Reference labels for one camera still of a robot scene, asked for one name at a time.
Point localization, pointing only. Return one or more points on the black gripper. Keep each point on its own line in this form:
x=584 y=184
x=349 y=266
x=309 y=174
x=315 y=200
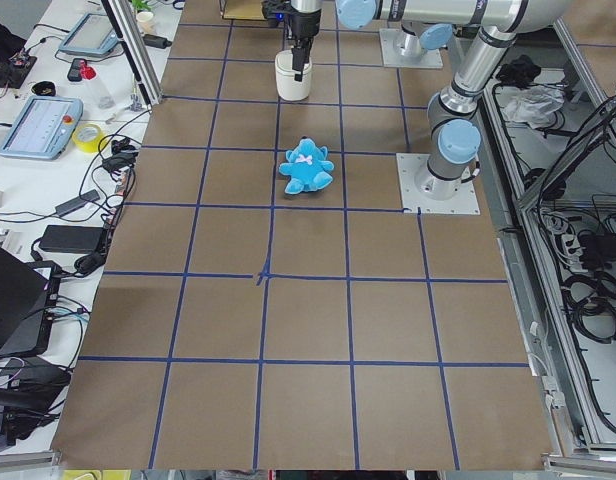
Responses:
x=303 y=24

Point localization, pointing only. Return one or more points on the white trash can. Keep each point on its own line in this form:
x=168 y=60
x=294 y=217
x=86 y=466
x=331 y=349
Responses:
x=287 y=87

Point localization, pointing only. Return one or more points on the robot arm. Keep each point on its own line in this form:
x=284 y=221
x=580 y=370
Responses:
x=455 y=139
x=355 y=14

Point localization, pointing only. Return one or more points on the blue teddy bear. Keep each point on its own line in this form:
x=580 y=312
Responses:
x=307 y=167

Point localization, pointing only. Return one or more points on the paper cup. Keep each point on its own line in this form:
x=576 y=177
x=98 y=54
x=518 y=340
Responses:
x=146 y=22

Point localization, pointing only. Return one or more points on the far teach pendant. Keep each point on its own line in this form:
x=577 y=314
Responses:
x=92 y=36

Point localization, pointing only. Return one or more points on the teach pendant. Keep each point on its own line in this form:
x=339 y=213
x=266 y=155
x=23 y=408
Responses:
x=92 y=36
x=43 y=128

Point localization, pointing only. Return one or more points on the red black remote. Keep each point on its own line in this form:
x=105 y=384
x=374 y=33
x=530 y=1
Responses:
x=80 y=70

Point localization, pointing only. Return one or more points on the yellow tape roll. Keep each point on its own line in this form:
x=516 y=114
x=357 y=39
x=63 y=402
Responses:
x=88 y=138

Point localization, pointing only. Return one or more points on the near teach pendant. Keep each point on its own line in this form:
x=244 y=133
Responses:
x=43 y=128

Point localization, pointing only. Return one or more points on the black power adapter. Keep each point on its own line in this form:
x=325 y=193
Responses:
x=77 y=203

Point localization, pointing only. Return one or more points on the black power brick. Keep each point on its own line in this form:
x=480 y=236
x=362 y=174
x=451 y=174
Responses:
x=71 y=239

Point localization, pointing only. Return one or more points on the black laptop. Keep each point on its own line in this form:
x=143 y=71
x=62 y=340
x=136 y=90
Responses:
x=27 y=295

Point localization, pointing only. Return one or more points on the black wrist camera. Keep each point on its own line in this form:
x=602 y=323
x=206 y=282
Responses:
x=274 y=11

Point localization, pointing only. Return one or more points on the wooden wire mesh shelf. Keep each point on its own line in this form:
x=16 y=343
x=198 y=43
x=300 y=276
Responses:
x=250 y=10

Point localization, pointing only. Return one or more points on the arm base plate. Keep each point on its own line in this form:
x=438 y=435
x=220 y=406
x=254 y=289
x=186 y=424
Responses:
x=404 y=50
x=423 y=193

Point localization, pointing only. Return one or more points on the aluminium frame post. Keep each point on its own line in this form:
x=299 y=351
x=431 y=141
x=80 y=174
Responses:
x=123 y=21

